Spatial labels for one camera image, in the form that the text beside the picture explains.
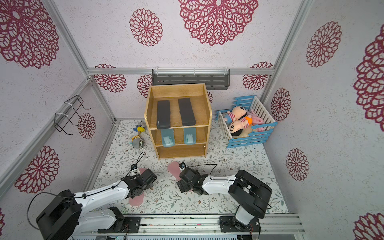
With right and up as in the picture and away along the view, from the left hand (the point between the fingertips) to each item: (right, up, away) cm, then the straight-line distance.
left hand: (143, 183), depth 88 cm
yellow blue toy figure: (-10, +33, +23) cm, 41 cm away
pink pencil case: (-1, -7, -7) cm, 10 cm away
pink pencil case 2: (+18, +6, +8) cm, 20 cm away
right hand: (+27, +1, +3) cm, 27 cm away
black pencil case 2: (+26, +41, -8) cm, 49 cm away
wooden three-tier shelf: (+32, +53, +2) cm, 62 cm away
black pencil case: (+14, +39, -10) cm, 43 cm away
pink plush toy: (+73, +39, +15) cm, 84 cm away
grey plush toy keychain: (-8, +23, +12) cm, 27 cm away
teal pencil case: (+15, +27, -1) cm, 31 cm away
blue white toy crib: (+67, +27, +12) cm, 73 cm away
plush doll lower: (+58, +34, +10) cm, 68 cm away
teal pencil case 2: (+28, +28, 0) cm, 39 cm away
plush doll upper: (+62, +44, +18) cm, 78 cm away
